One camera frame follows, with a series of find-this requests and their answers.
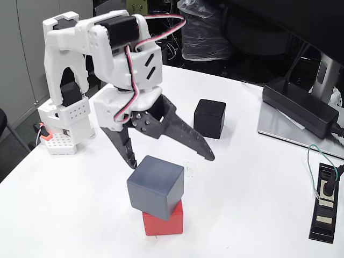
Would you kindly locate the red cube block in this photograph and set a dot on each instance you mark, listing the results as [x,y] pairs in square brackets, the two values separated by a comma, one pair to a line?
[161,225]

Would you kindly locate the black desktop computer case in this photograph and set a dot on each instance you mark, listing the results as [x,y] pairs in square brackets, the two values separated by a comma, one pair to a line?
[164,51]

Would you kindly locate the grey cube block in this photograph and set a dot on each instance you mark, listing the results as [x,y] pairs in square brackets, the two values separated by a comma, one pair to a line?
[153,185]

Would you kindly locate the black power adapter brick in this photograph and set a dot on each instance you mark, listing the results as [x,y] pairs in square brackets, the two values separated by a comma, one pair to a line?
[295,107]

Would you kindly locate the clear tape marker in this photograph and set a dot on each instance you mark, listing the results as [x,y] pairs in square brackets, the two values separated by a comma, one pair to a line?
[190,168]

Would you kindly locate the silver monitor stand column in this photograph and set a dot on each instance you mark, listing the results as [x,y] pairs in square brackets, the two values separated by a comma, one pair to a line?
[326,72]

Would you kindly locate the black chair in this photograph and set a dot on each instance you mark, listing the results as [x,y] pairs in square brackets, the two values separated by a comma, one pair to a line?
[2,121]

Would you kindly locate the black monitor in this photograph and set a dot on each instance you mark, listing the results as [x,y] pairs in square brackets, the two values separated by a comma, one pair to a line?
[309,21]

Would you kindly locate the black flat panel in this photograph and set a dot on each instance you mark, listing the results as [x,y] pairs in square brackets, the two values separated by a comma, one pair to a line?
[92,80]

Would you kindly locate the black power strip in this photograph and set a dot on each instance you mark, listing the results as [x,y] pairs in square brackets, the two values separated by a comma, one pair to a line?
[322,231]

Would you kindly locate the black cube block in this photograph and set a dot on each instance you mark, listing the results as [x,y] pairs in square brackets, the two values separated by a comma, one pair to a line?
[209,119]

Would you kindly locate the white perforated table clamp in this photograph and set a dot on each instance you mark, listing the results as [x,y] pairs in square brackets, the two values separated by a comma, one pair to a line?
[60,143]

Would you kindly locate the silver monitor base plate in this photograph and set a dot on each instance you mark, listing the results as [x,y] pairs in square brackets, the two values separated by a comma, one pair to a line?
[271,126]

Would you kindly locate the green circuit board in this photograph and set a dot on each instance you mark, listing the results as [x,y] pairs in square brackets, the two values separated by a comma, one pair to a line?
[137,6]

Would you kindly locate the crumpled white plastic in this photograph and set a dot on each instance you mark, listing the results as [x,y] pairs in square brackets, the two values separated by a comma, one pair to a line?
[337,96]

